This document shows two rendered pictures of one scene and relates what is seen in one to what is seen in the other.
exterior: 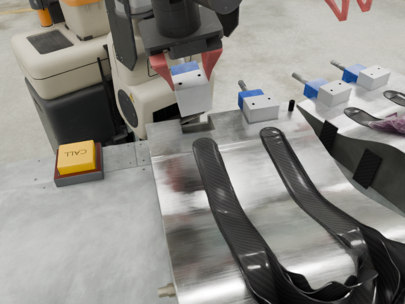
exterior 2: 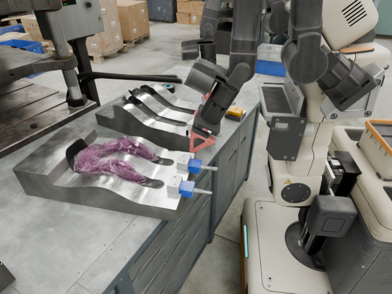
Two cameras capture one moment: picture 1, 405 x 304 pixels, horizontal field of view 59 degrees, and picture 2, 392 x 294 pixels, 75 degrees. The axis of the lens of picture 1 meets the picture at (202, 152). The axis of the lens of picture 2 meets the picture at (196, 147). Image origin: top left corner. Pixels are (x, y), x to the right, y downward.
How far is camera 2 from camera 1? 1.28 m
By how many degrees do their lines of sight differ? 90
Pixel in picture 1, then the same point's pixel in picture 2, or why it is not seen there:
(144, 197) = not seen: hidden behind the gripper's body
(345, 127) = (166, 153)
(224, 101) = not seen: outside the picture
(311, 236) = (145, 100)
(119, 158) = (231, 122)
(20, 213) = not seen: hidden behind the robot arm
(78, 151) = (235, 109)
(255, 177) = (174, 115)
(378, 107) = (160, 171)
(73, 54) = (340, 139)
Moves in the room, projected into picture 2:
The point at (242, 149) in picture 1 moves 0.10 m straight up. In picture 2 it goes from (185, 117) to (185, 95)
